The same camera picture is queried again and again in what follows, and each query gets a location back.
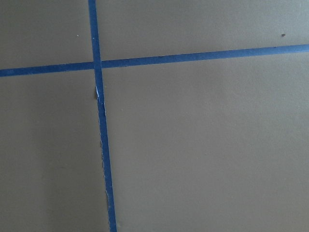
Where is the long vertical blue tape strip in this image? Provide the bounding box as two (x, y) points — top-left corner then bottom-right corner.
(88, 0), (117, 232)

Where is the long horizontal blue tape strip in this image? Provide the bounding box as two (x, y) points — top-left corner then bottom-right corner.
(0, 44), (309, 77)

